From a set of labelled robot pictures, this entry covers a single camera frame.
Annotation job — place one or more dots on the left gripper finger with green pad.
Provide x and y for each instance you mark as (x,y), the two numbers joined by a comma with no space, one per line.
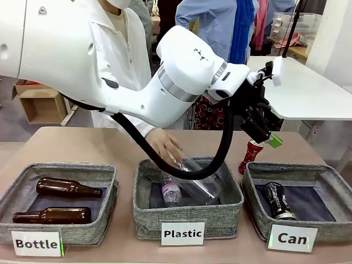
(275,140)
(257,130)

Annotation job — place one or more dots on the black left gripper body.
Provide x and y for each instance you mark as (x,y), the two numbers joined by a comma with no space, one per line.
(258,107)

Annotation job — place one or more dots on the red crushed drink can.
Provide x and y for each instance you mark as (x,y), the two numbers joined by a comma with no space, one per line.
(250,156)

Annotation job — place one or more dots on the black drink can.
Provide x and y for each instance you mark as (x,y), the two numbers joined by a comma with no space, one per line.
(279,202)

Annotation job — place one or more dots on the clear plastic container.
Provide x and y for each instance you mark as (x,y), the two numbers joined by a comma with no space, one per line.
(200,187)

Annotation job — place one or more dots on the clear plastic water bottle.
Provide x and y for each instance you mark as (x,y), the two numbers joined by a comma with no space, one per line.
(171,192)

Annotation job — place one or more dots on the brown glass bottle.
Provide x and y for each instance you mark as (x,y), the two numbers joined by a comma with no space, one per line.
(55,215)
(66,188)

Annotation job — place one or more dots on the white jacket person left forearm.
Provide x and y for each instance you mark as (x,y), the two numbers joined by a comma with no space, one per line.
(140,129)

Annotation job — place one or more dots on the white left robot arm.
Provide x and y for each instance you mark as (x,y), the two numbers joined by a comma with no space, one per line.
(82,55)

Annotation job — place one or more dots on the grey fabric basket Can label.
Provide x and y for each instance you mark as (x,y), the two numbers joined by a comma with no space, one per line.
(253,209)

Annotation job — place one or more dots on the white Can sign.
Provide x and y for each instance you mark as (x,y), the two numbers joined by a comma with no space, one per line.
(292,238)

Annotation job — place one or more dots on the grey fabric basket Plastic label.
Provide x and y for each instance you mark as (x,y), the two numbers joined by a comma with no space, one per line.
(187,214)

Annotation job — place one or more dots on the grey fabric basket Bottle label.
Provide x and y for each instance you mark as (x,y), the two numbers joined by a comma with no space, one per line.
(90,228)

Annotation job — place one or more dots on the white jacket person left hand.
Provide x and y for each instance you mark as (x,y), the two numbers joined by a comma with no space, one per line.
(163,144)

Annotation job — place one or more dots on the white side table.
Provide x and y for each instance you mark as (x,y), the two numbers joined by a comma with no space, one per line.
(305,93)

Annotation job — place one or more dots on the pink cloth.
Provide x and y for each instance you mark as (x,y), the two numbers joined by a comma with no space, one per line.
(291,41)

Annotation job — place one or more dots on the black pole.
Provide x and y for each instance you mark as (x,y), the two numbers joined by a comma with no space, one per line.
(292,33)

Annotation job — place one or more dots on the person in pink clothes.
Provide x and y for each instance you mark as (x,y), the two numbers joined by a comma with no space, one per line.
(261,24)

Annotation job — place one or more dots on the clear plastic storage boxes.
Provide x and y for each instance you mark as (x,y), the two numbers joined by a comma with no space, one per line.
(286,26)

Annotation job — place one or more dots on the person in blue shirt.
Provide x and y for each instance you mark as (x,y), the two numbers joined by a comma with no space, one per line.
(220,27)

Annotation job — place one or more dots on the white Plastic sign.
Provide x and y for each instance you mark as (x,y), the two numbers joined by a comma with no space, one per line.
(182,233)

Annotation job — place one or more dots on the person in black clothes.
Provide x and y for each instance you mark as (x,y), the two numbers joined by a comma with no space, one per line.
(169,16)

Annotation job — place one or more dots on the person in white jacket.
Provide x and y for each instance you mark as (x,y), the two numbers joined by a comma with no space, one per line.
(137,41)

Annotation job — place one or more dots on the white face mask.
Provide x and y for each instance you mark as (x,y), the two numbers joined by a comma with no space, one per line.
(121,2)

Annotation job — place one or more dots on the cardboard box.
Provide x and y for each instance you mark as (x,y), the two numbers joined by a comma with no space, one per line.
(41,105)

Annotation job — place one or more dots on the white Bottle sign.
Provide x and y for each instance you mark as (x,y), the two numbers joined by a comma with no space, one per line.
(36,243)

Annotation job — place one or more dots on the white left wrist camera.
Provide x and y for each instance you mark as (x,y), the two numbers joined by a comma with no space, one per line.
(277,71)

